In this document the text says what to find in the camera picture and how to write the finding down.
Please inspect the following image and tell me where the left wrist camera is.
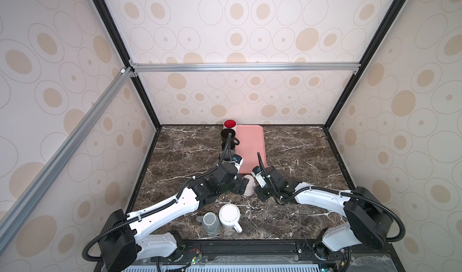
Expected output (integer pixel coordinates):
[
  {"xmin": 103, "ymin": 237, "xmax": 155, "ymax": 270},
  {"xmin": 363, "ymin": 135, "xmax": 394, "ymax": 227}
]
[{"xmin": 231, "ymin": 154, "xmax": 244, "ymax": 173}]

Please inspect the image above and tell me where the black corner post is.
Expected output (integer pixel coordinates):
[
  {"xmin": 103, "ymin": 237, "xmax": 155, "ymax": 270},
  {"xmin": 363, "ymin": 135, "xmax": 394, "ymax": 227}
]
[
  {"xmin": 324, "ymin": 0, "xmax": 407, "ymax": 131},
  {"xmin": 92, "ymin": 0, "xmax": 162, "ymax": 130}
]

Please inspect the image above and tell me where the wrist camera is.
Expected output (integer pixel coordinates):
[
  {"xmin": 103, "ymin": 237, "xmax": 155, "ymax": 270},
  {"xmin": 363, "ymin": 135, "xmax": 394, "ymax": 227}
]
[
  {"xmin": 231, "ymin": 154, "xmax": 244, "ymax": 173},
  {"xmin": 251, "ymin": 166, "xmax": 266, "ymax": 188}
]

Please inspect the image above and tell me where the large white ribbed mug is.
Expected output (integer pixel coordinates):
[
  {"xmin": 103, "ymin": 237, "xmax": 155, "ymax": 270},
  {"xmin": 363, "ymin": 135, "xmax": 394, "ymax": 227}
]
[{"xmin": 218, "ymin": 203, "xmax": 243, "ymax": 234}]

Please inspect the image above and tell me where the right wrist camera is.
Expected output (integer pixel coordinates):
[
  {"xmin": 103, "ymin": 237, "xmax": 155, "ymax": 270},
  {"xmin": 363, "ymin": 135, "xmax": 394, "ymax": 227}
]
[{"xmin": 251, "ymin": 166, "xmax": 266, "ymax": 188}]

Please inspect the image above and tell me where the pink mug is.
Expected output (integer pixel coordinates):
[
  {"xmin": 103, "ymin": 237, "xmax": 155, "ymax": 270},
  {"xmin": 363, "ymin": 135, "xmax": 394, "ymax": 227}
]
[{"xmin": 243, "ymin": 175, "xmax": 256, "ymax": 197}]

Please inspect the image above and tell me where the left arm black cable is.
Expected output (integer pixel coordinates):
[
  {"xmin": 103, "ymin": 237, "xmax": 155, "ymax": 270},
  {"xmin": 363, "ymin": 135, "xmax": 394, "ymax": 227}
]
[{"xmin": 81, "ymin": 132, "xmax": 233, "ymax": 262}]

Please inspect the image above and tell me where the black left corner post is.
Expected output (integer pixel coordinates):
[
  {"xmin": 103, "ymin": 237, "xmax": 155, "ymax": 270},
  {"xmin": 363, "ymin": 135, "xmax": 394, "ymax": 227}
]
[{"xmin": 92, "ymin": 0, "xmax": 162, "ymax": 130}]

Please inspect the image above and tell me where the black right corner post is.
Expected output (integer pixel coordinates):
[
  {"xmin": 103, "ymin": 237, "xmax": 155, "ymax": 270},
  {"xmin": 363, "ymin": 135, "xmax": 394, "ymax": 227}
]
[{"xmin": 324, "ymin": 0, "xmax": 407, "ymax": 131}]

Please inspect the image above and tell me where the black mug white rim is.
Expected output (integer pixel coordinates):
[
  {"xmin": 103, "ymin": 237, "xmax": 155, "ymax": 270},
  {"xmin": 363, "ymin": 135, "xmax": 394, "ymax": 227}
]
[{"xmin": 221, "ymin": 140, "xmax": 235, "ymax": 152}]

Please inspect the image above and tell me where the grey mug row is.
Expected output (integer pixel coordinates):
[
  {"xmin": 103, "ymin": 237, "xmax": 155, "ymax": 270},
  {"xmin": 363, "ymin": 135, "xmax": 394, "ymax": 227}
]
[
  {"xmin": 219, "ymin": 150, "xmax": 235, "ymax": 163},
  {"xmin": 196, "ymin": 212, "xmax": 221, "ymax": 237}
]

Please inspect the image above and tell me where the left aluminium frame bar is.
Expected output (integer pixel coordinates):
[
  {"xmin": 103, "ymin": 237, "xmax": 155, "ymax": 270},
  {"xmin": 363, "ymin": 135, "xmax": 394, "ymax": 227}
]
[{"xmin": 1, "ymin": 66, "xmax": 134, "ymax": 253}]

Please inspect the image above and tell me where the pink plastic tray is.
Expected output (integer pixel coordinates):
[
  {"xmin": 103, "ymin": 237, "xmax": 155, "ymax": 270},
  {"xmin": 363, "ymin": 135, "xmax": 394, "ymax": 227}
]
[{"xmin": 235, "ymin": 125, "xmax": 267, "ymax": 175}]

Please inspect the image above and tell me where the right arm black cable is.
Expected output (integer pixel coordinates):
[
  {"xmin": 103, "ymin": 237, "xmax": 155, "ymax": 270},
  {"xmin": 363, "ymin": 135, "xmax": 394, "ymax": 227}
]
[{"xmin": 256, "ymin": 151, "xmax": 407, "ymax": 244}]

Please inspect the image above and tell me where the horizontal aluminium frame bar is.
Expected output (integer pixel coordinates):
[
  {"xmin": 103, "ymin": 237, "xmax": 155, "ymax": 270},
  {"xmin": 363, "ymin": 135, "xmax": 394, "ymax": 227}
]
[{"xmin": 123, "ymin": 62, "xmax": 361, "ymax": 75}]

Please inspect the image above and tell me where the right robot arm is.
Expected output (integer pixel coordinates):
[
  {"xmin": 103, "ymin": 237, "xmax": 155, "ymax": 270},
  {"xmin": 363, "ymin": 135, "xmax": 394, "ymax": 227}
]
[{"xmin": 251, "ymin": 166, "xmax": 393, "ymax": 259}]

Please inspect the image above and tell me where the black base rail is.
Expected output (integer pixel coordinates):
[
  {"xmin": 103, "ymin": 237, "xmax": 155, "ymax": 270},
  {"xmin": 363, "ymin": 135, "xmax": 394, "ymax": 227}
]
[{"xmin": 93, "ymin": 237, "xmax": 405, "ymax": 272}]

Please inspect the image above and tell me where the white mug red inside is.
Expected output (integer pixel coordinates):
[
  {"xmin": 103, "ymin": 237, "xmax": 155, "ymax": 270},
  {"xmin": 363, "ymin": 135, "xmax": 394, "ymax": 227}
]
[{"xmin": 223, "ymin": 119, "xmax": 238, "ymax": 130}]

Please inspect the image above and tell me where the black and white mug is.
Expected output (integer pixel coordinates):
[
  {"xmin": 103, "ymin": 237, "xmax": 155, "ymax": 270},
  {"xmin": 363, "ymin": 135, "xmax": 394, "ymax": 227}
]
[{"xmin": 221, "ymin": 128, "xmax": 241, "ymax": 146}]

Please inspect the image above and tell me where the grey mug front row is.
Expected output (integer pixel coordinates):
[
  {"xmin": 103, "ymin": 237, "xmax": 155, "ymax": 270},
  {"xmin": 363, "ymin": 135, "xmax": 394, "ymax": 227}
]
[{"xmin": 196, "ymin": 212, "xmax": 221, "ymax": 237}]

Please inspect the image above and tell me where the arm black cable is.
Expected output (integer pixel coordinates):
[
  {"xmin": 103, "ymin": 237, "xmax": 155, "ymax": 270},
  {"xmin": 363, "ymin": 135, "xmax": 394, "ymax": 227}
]
[
  {"xmin": 81, "ymin": 132, "xmax": 233, "ymax": 262},
  {"xmin": 256, "ymin": 151, "xmax": 407, "ymax": 244}
]

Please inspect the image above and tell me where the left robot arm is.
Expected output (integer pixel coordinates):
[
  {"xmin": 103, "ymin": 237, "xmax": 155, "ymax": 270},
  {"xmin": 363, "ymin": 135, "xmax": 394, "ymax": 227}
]
[{"xmin": 83, "ymin": 157, "xmax": 249, "ymax": 272}]

